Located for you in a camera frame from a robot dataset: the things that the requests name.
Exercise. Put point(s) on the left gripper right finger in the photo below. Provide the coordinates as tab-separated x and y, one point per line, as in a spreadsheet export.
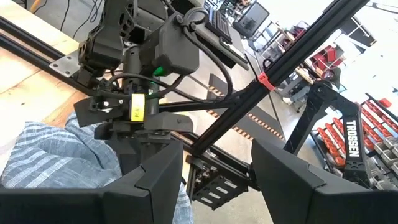
311	199

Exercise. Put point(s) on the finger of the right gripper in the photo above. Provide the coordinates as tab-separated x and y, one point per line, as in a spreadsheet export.
149	152
126	155

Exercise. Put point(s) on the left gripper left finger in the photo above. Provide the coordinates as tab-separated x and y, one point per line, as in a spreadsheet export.
93	205

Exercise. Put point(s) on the blue striped shirt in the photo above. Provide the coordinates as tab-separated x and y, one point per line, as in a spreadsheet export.
56	155

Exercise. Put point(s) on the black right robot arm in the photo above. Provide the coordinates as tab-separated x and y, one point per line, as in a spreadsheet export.
102	46

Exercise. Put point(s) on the black mat with dashed edge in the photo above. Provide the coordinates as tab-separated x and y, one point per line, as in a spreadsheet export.
248	124

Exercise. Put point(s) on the black desk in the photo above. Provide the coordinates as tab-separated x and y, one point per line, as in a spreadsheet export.
217	53

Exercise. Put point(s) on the rack of red bins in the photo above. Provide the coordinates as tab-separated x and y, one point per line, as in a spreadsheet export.
385	124

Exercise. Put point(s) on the red plastic clip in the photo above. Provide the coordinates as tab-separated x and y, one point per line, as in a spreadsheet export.
265	81

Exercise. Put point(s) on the black keyboard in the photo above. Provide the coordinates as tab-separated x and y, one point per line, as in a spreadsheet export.
217	25

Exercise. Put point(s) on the silver metal mounting plate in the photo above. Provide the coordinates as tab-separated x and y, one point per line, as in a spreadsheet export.
65	63

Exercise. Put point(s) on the black office chair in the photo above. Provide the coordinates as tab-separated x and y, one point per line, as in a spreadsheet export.
250	20

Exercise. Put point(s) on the shelf with red bins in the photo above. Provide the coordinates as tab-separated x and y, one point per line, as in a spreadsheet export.
323	59

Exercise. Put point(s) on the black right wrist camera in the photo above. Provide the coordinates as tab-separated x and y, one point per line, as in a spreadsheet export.
93	113

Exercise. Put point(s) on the black aluminium table frame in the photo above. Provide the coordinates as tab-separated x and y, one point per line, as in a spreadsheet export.
295	59

